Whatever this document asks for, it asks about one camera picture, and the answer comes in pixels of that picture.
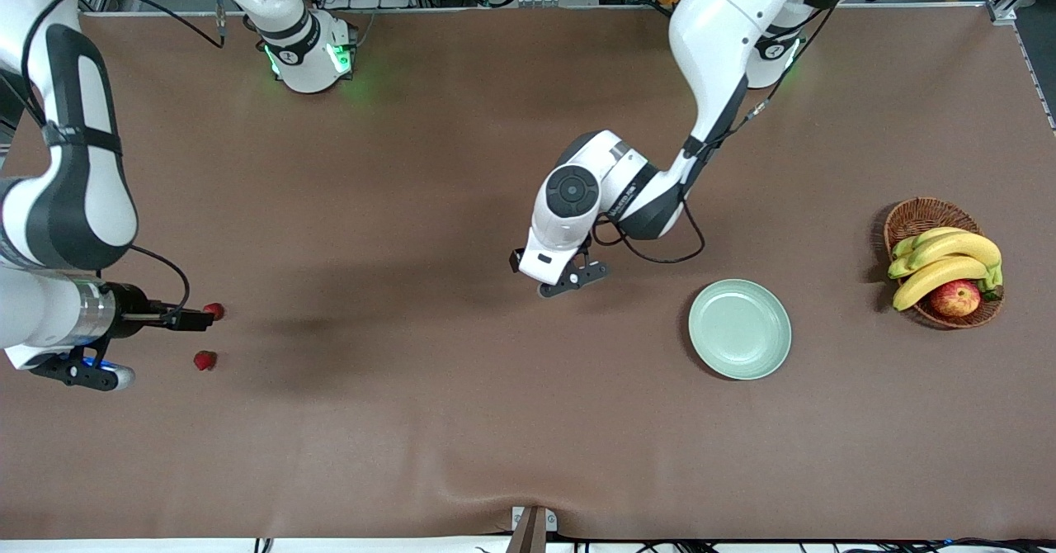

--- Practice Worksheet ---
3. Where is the pale green round plate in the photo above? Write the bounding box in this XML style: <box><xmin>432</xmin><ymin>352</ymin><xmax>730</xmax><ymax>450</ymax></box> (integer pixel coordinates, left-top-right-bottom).
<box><xmin>688</xmin><ymin>278</ymin><xmax>793</xmax><ymax>381</ymax></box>

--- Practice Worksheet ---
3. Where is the brown table cover mat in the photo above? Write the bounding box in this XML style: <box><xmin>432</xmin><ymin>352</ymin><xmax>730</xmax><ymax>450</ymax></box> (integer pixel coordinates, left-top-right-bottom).
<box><xmin>0</xmin><ymin>4</ymin><xmax>1056</xmax><ymax>541</ymax></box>

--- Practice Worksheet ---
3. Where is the brown wicker basket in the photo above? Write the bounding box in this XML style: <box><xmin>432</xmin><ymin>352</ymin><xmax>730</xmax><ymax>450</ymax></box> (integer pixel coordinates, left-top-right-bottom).
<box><xmin>883</xmin><ymin>197</ymin><xmax>1005</xmax><ymax>330</ymax></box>

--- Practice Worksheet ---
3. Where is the red yellow apple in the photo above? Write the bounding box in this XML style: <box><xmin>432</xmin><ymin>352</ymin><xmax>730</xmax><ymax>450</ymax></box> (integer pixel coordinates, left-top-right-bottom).
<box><xmin>930</xmin><ymin>280</ymin><xmax>983</xmax><ymax>319</ymax></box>

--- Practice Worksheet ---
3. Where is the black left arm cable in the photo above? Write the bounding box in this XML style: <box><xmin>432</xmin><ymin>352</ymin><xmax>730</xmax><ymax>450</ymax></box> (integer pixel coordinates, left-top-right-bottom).
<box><xmin>594</xmin><ymin>4</ymin><xmax>838</xmax><ymax>265</ymax></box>

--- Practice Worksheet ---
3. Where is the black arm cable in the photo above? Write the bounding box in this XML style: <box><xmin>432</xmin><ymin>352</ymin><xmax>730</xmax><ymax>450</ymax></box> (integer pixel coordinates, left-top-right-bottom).
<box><xmin>16</xmin><ymin>0</ymin><xmax>228</xmax><ymax>327</ymax></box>
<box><xmin>594</xmin><ymin>4</ymin><xmax>838</xmax><ymax>265</ymax></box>

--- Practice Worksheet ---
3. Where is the grey metal table bracket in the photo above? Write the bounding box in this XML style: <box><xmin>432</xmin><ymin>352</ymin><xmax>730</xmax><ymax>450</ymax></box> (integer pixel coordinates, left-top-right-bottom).
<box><xmin>511</xmin><ymin>505</ymin><xmax>559</xmax><ymax>553</ymax></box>

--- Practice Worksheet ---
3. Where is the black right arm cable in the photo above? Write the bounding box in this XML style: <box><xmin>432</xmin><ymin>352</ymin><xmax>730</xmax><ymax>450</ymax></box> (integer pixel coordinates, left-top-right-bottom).
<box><xmin>16</xmin><ymin>0</ymin><xmax>228</xmax><ymax>327</ymax></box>

